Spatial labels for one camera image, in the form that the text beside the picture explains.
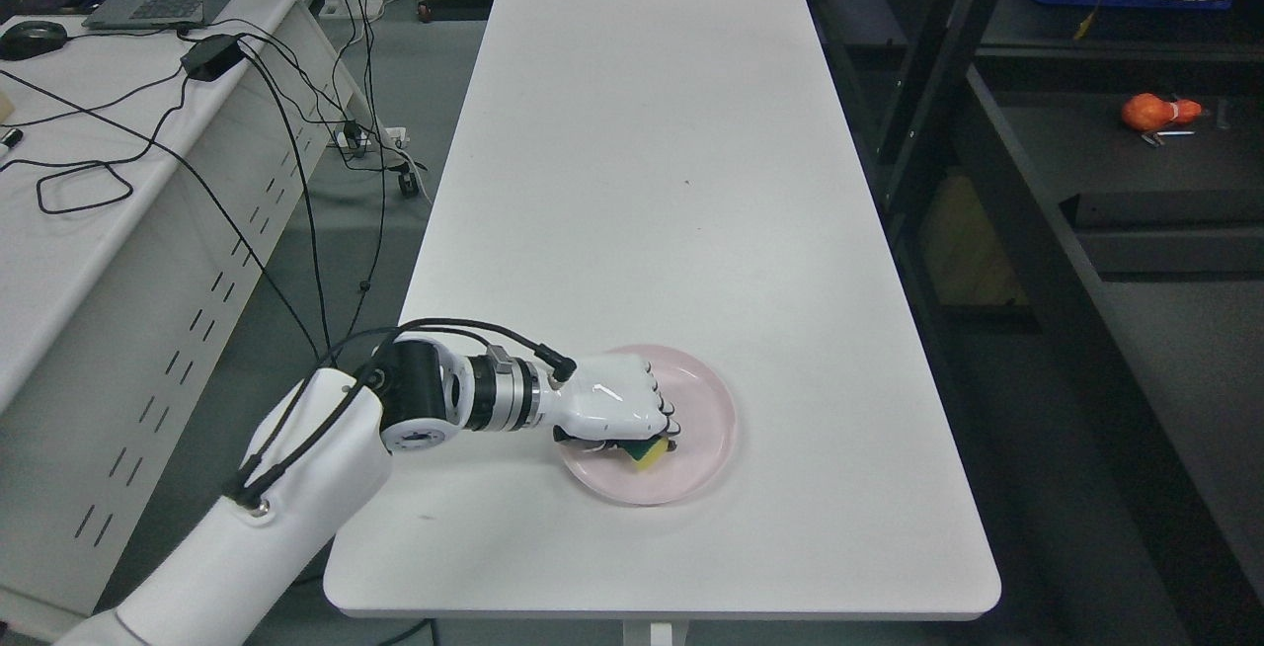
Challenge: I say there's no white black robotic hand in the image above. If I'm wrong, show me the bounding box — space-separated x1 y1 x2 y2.
538 353 680 442

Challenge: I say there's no black power adapter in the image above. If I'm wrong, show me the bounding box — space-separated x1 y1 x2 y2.
181 34 245 82

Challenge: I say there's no black cable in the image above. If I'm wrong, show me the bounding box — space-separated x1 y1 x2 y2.
0 0 431 362

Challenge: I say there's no pink plate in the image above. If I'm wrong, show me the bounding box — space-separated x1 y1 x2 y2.
557 345 737 506

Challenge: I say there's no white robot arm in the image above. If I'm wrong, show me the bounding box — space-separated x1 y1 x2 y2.
59 319 578 645

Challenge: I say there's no dark metal shelf rack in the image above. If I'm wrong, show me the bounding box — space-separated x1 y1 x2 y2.
790 0 1264 646

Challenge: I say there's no white side desk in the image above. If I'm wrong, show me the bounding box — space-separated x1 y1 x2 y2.
1 0 362 638

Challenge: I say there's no black computer mouse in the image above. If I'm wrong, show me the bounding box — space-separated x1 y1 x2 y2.
1 20 70 61

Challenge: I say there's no white power strip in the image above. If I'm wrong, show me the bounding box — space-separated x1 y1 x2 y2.
330 125 411 155

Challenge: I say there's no green yellow sponge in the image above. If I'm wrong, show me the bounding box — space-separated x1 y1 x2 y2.
616 437 672 472

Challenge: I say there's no white table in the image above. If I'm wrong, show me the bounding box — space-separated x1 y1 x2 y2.
324 0 1002 619

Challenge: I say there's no orange toy object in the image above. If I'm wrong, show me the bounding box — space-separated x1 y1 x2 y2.
1120 94 1205 133

